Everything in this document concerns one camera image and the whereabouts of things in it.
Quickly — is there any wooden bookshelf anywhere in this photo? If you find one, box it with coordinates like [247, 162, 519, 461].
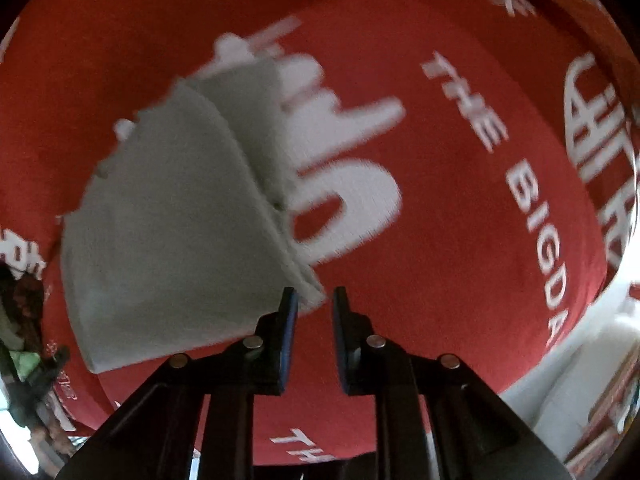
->
[565, 345, 640, 478]

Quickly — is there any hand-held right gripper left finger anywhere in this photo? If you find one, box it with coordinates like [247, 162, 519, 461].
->
[59, 287, 300, 480]

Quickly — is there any grey sweater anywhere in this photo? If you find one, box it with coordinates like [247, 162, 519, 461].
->
[60, 34, 326, 374]

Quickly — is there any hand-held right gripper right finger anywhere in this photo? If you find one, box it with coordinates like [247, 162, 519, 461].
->
[332, 286, 573, 480]

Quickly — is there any red printed blanket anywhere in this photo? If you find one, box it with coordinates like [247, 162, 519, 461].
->
[0, 0, 640, 466]

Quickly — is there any green cloth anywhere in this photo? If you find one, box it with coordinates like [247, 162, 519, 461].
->
[9, 350, 41, 381]

